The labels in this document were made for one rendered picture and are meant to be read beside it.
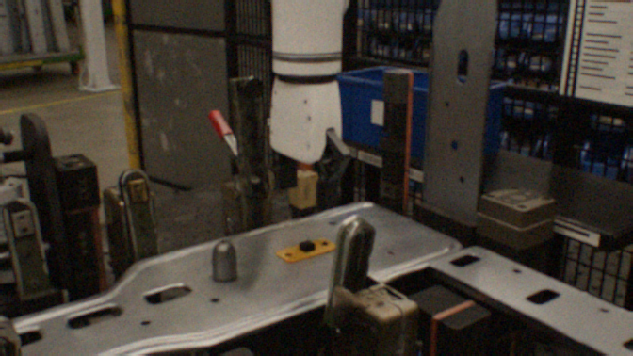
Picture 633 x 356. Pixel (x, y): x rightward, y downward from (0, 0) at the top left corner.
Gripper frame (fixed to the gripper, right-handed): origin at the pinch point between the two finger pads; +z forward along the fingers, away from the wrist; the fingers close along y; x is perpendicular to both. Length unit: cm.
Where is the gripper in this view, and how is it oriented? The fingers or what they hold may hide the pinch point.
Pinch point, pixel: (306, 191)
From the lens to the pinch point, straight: 84.8
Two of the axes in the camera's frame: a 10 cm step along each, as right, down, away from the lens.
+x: 8.1, -1.8, 5.6
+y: 5.8, 2.6, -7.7
